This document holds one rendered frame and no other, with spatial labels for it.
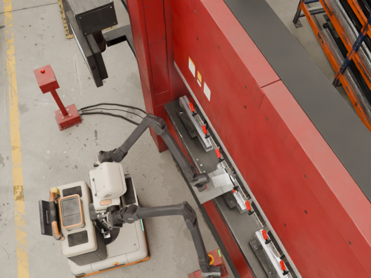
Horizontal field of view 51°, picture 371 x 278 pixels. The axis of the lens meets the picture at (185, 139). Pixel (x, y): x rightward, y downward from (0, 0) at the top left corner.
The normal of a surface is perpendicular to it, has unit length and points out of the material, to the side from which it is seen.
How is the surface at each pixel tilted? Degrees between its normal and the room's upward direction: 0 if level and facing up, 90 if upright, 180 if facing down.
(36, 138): 0
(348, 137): 0
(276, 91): 0
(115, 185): 42
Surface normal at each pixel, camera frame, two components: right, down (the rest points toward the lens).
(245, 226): 0.00, -0.46
